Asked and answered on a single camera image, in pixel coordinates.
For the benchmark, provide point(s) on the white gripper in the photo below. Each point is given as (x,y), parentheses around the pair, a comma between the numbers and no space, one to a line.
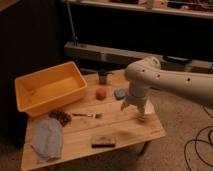
(136,97)

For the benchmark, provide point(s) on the brown grape bunch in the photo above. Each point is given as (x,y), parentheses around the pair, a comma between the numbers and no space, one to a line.
(61,116)

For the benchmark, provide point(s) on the dark metal cup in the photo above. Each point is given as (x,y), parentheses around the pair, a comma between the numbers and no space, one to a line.
(102,74)

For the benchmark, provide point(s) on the yellow plastic tray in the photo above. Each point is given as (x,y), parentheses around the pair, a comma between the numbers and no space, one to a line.
(49,89)

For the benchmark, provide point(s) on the wooden table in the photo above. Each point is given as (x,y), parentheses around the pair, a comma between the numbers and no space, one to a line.
(124,126)

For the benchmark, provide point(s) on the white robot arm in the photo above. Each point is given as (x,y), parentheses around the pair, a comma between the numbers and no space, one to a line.
(147,73)

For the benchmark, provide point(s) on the grey lamp stand pole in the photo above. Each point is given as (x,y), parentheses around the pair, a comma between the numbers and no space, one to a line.
(74,37)

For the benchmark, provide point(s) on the blue grey cloth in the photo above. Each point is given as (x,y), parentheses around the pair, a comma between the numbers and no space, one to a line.
(47,140)

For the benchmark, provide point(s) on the blue sponge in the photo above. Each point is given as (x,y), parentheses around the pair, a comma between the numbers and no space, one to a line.
(120,93)

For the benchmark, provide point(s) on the dark rectangular block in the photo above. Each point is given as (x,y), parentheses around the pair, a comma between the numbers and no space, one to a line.
(102,141)

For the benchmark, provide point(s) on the red pepper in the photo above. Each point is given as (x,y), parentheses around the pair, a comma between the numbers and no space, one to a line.
(101,94)

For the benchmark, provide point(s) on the stack of white bowls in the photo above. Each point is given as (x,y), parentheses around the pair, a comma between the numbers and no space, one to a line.
(145,110)

